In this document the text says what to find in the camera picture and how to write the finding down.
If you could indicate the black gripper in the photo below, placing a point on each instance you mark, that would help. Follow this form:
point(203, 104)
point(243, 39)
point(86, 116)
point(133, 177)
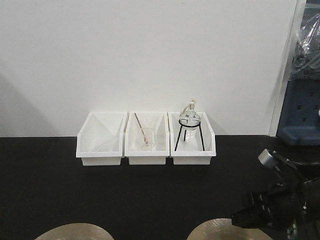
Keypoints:
point(275, 208)

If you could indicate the tan plate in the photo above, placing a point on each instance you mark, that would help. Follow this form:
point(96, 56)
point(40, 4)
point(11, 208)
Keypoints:
point(223, 229)
point(76, 231)

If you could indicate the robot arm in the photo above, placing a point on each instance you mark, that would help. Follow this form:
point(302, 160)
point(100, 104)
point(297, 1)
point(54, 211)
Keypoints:
point(306, 226)

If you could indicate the white bin right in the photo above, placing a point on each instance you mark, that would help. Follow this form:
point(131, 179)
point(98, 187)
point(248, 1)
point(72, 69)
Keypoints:
point(196, 147)

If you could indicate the white bin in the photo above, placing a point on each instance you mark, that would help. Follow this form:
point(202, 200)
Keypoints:
point(158, 121)
point(100, 141)
point(196, 147)

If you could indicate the glass alcohol lamp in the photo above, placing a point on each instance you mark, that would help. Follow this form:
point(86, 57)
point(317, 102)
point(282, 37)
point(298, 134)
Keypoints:
point(189, 113)

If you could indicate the white bin middle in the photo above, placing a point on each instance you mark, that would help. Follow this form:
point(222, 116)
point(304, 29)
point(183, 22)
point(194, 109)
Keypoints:
point(158, 121)

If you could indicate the clear glass beaker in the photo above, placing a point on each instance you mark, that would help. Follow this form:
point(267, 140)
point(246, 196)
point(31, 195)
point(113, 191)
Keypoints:
point(141, 146)

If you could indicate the clear plastic bag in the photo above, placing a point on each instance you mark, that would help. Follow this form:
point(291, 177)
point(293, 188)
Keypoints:
point(306, 61)

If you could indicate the white bin left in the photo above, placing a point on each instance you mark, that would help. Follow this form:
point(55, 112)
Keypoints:
point(100, 141)

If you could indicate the black wire tripod stand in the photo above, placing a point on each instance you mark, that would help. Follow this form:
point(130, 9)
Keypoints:
point(188, 126)

